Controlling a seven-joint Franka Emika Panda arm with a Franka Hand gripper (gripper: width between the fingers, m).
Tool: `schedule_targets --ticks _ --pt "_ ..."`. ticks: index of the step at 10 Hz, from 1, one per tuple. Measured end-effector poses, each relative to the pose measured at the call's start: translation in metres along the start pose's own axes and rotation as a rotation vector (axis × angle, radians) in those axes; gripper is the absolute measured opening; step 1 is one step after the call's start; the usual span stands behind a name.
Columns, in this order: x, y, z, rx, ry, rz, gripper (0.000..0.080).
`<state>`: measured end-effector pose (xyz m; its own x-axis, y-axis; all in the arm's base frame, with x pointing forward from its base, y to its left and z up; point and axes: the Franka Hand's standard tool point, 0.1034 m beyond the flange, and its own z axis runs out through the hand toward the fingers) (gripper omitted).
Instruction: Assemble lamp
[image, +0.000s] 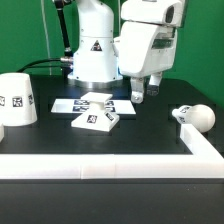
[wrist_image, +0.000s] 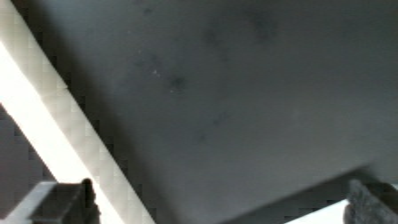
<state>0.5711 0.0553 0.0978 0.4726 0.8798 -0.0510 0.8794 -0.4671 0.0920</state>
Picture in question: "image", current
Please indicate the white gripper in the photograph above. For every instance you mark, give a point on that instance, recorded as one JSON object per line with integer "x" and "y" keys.
{"x": 145, "y": 49}

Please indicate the white lamp base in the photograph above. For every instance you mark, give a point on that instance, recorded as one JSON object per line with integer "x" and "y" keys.
{"x": 96, "y": 117}

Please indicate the white lamp bulb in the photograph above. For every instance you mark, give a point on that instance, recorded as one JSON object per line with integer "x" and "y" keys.
{"x": 200, "y": 116}

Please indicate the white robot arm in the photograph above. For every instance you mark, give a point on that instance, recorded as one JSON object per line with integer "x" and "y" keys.
{"x": 96, "y": 62}

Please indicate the white lamp shade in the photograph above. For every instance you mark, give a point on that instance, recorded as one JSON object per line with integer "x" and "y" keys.
{"x": 17, "y": 105}

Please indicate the white marker plate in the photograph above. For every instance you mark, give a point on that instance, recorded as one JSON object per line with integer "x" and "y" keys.
{"x": 123, "y": 107}

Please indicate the white L-shaped fence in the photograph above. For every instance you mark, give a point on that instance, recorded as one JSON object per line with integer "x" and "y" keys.
{"x": 203, "y": 161}

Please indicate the black stand pole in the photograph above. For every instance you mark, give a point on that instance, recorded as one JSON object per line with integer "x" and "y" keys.
{"x": 59, "y": 5}

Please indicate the white block left edge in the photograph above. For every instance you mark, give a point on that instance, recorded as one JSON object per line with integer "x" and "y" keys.
{"x": 1, "y": 132}

